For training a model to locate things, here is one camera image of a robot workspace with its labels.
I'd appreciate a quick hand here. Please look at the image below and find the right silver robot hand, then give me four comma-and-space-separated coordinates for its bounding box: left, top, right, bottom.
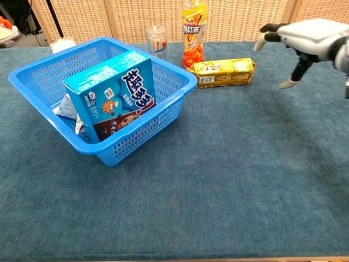
253, 18, 349, 90

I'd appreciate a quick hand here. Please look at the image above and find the gold cracker packet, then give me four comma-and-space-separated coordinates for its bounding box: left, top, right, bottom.
190, 57, 256, 89

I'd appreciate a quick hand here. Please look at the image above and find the blue cookie box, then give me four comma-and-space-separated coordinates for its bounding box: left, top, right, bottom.
63, 50, 157, 143

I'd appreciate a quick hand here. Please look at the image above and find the white snack packet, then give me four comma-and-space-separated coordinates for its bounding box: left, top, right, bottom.
52, 93, 88, 135

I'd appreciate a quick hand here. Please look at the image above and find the wicker folding screen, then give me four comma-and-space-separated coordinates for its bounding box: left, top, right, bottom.
28, 0, 349, 44

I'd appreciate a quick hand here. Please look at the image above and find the orange iced tea bottle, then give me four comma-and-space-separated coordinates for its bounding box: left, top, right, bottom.
182, 0, 207, 69

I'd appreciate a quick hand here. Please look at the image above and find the clear jar of wafer sticks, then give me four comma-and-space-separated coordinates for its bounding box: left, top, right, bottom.
146, 26, 169, 61

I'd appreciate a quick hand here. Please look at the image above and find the teal table cloth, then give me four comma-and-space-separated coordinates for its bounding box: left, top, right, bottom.
0, 37, 349, 260

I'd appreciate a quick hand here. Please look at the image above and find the white tissue object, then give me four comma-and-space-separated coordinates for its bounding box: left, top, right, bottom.
50, 38, 76, 54

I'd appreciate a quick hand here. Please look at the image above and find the blue perforated plastic basket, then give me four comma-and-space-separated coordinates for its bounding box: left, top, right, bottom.
7, 37, 198, 167

